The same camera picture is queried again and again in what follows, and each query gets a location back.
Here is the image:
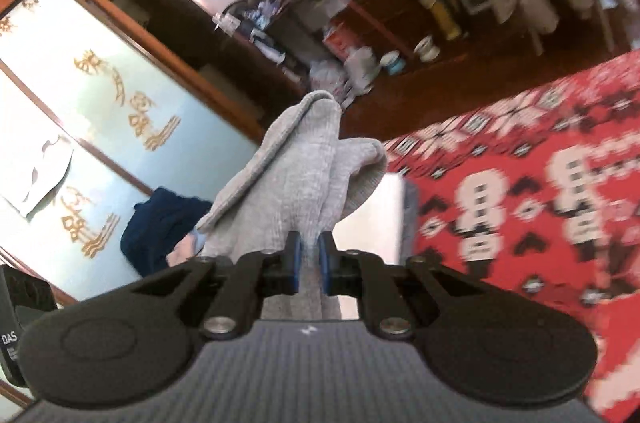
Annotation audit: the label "navy blue garment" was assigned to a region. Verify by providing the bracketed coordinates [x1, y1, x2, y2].
[120, 187, 213, 279]

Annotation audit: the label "blue pet bowl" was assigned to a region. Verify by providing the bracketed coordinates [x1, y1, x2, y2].
[380, 51, 406, 74]

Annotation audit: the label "white folded cloth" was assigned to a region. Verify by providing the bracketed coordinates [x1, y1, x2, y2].
[336, 175, 407, 321]

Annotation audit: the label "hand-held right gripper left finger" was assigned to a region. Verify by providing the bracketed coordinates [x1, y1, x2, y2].
[135, 231, 303, 340]

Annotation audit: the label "printed plastic bag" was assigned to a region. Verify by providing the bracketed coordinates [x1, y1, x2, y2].
[309, 60, 351, 106]

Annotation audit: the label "wooden drawer cabinet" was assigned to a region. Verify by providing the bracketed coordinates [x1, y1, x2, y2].
[295, 0, 451, 74]

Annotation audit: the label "white plastic bag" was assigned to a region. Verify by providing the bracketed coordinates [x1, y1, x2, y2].
[345, 47, 381, 94]

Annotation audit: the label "white ceramic pet bowl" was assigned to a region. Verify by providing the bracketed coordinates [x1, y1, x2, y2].
[414, 35, 441, 62]

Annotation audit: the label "red white carton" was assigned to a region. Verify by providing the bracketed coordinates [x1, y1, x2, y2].
[322, 25, 353, 60]

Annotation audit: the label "grey sweater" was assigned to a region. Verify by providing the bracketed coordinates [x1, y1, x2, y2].
[194, 90, 388, 321]

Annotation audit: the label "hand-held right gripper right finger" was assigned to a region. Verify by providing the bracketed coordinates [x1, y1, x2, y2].
[319, 231, 493, 340]

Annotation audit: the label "wooden wardrobe glass doors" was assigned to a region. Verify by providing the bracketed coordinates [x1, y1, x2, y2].
[0, 0, 266, 409]

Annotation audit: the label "white chair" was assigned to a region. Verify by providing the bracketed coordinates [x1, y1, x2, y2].
[525, 0, 618, 56]

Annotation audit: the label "yellow cardboard box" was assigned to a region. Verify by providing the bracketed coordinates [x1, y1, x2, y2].
[430, 0, 463, 41]

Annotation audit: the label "red patterned blanket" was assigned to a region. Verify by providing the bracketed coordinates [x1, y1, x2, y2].
[382, 50, 640, 423]

